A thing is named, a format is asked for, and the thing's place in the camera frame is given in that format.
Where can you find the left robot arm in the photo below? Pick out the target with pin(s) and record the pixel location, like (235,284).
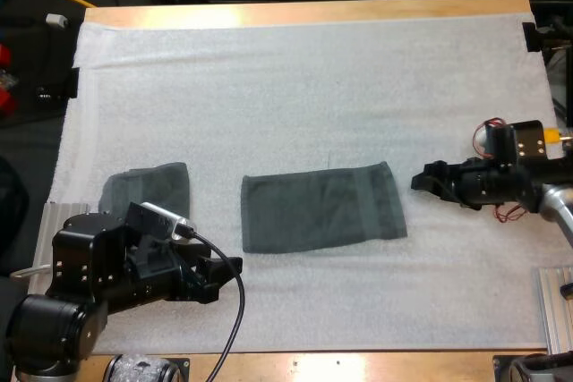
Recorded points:
(76,265)

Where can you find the dark clamp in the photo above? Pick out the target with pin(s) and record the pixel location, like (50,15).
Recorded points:
(567,291)
(532,37)

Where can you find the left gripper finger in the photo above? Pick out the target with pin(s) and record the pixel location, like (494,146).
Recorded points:
(201,294)
(224,268)

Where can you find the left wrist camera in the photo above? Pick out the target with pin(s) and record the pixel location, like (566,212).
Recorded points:
(163,221)

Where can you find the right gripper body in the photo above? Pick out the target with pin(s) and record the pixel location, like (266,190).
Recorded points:
(474,183)

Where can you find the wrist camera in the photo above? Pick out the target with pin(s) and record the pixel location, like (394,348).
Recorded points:
(163,221)
(481,138)

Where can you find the ribbed aluminium rail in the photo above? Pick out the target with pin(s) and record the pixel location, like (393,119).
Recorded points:
(553,310)

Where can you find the grey-green towel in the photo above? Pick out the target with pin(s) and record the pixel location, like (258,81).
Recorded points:
(147,185)
(322,207)

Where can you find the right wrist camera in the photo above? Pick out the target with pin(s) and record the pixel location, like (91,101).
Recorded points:
(481,138)

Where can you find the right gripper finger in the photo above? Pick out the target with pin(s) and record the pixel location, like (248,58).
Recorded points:
(427,183)
(436,168)

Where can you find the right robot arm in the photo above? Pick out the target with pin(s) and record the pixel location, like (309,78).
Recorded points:
(528,176)

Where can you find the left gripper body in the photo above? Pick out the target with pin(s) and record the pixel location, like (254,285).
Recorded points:
(156,270)

